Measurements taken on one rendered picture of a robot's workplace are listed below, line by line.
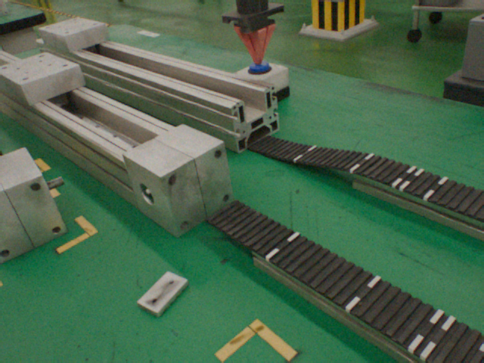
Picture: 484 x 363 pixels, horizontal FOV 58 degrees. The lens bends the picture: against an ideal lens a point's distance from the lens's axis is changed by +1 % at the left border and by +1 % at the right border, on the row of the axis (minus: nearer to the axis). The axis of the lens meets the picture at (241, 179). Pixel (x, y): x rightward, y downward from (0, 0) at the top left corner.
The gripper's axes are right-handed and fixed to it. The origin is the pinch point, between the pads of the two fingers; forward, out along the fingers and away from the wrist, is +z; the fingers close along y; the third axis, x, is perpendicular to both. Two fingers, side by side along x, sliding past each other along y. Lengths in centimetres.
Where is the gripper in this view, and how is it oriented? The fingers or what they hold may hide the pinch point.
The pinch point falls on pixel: (257, 59)
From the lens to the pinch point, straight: 86.7
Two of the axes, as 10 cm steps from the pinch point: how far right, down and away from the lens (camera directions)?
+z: 1.2, 8.3, 5.5
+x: 6.8, 3.4, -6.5
